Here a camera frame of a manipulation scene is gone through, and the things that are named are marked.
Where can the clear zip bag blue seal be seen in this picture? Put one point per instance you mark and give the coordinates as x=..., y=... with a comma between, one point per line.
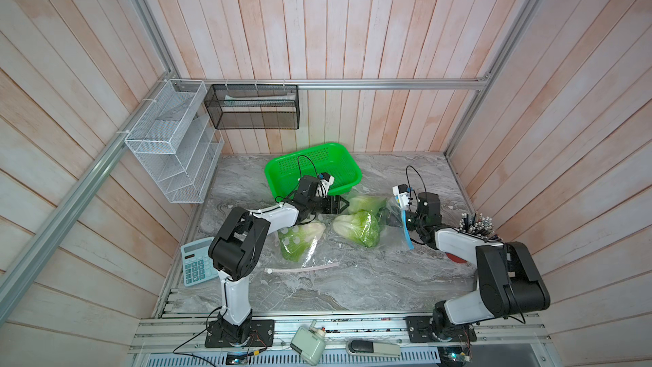
x=392, y=236

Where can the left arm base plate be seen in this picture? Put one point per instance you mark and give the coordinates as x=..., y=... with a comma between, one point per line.
x=255, y=333

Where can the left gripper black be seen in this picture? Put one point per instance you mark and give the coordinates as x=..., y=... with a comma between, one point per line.
x=330, y=202

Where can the chinese cabbage in dotted bag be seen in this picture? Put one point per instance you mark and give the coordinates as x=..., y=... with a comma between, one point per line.
x=298, y=244

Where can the white wire mesh shelf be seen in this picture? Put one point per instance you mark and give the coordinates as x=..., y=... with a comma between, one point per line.
x=176, y=142

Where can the chinese cabbage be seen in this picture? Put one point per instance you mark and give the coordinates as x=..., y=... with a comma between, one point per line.
x=362, y=228
x=367, y=203
x=298, y=244

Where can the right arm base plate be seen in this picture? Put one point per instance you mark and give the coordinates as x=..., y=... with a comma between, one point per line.
x=426, y=329

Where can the aluminium rail wall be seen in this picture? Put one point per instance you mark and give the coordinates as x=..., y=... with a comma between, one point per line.
x=31, y=261
x=363, y=84

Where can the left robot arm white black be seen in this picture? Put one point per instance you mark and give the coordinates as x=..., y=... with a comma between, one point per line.
x=236, y=248

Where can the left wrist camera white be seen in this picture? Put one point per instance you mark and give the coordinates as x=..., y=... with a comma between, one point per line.
x=325, y=182

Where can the black mesh wall basket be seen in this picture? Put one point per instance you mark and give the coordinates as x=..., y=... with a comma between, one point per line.
x=253, y=106

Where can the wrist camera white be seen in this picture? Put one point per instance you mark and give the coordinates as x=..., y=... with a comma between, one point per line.
x=404, y=196
x=325, y=182

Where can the white box device front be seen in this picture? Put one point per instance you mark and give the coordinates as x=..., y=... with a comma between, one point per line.
x=309, y=343

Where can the aluminium rail left wall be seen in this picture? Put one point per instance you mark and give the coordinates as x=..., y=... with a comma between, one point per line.
x=31, y=261

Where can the green plastic basket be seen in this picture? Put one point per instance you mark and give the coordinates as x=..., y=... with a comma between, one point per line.
x=284, y=173

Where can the teal calculator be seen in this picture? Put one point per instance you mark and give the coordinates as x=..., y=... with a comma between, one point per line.
x=197, y=265

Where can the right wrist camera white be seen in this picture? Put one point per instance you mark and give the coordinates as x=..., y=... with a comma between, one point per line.
x=404, y=196

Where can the aluminium rail back wall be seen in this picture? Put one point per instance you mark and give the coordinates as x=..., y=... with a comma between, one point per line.
x=363, y=84

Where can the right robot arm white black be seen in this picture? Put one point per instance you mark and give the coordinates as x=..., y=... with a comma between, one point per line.
x=508, y=280

